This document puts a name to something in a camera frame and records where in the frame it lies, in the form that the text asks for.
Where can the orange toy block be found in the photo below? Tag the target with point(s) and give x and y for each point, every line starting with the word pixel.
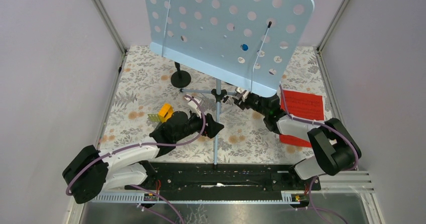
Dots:
pixel 165 112

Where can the red sheet music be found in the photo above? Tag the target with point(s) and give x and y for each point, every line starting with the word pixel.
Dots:
pixel 303 105

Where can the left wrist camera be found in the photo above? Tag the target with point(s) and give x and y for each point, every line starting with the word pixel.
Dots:
pixel 194 104

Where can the yellow-green transparent piece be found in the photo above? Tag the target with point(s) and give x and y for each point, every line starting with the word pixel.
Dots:
pixel 154 118

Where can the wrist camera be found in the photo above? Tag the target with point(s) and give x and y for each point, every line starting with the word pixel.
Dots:
pixel 194 104
pixel 241 93

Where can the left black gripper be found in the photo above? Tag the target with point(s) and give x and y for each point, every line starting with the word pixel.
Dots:
pixel 213 127

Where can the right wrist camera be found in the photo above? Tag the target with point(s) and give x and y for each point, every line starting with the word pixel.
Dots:
pixel 241 93

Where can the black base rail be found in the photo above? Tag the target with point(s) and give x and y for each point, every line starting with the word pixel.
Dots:
pixel 179 177

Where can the grey cable duct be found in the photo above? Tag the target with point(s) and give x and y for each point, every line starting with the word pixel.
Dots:
pixel 203 196

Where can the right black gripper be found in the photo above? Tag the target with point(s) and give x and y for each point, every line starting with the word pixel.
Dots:
pixel 241 104

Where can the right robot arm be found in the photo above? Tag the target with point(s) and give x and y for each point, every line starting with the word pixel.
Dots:
pixel 333 147

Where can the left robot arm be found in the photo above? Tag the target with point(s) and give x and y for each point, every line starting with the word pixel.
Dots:
pixel 93 171

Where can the light blue music stand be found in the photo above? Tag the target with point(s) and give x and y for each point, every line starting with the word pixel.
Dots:
pixel 247 43

